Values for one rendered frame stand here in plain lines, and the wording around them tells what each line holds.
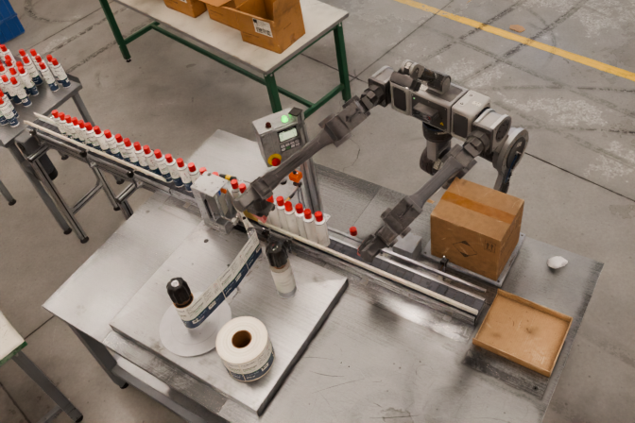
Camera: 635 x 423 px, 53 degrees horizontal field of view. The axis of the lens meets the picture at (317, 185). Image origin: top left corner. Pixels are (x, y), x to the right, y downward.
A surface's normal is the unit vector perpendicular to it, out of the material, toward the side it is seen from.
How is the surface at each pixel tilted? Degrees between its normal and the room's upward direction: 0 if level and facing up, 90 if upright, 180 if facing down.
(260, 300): 0
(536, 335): 0
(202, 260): 0
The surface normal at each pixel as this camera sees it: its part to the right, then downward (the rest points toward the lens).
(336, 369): -0.14, -0.68
